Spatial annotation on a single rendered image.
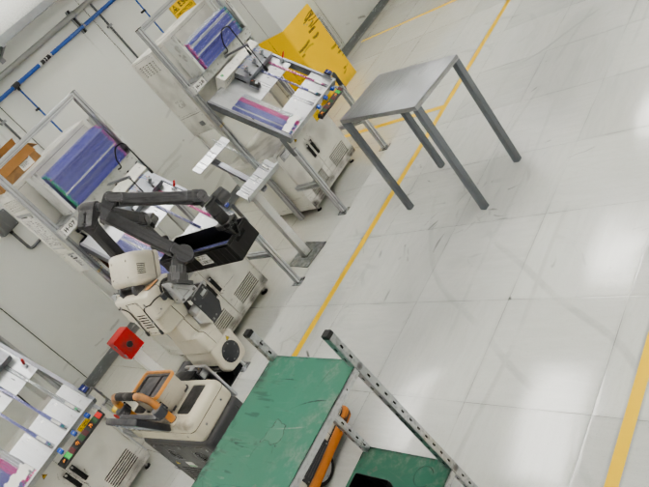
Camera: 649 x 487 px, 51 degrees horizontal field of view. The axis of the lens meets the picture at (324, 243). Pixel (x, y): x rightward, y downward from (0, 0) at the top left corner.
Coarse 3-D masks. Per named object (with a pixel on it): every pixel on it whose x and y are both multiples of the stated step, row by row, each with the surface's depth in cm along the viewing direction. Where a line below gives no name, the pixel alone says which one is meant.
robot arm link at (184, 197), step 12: (108, 192) 283; (120, 192) 285; (132, 192) 290; (144, 192) 291; (156, 192) 293; (168, 192) 295; (180, 192) 296; (192, 192) 297; (120, 204) 287; (132, 204) 290; (144, 204) 292; (156, 204) 294; (168, 204) 296; (180, 204) 298; (192, 204) 301
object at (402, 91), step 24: (384, 72) 436; (408, 72) 411; (432, 72) 387; (360, 96) 433; (384, 96) 407; (408, 96) 385; (480, 96) 397; (360, 120) 411; (408, 120) 454; (360, 144) 432; (504, 144) 414; (384, 168) 443; (456, 168) 389; (480, 192) 400
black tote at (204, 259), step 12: (240, 228) 311; (252, 228) 316; (180, 240) 352; (192, 240) 347; (204, 240) 342; (216, 240) 337; (240, 240) 310; (252, 240) 315; (204, 252) 317; (216, 252) 313; (228, 252) 309; (240, 252) 309; (168, 264) 341; (192, 264) 330; (204, 264) 326; (216, 264) 321
